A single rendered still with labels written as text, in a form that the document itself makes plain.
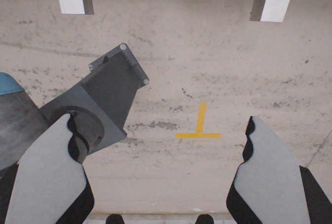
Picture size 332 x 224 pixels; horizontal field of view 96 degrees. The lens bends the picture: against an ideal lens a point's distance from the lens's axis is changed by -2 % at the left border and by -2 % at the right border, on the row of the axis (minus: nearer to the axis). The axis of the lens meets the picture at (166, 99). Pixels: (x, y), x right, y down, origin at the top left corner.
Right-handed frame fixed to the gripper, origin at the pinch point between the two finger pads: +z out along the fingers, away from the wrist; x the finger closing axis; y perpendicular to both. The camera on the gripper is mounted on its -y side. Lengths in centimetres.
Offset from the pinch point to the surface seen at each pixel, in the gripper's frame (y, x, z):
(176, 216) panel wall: 224, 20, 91
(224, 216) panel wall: 224, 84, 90
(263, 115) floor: 64, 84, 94
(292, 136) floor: 87, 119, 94
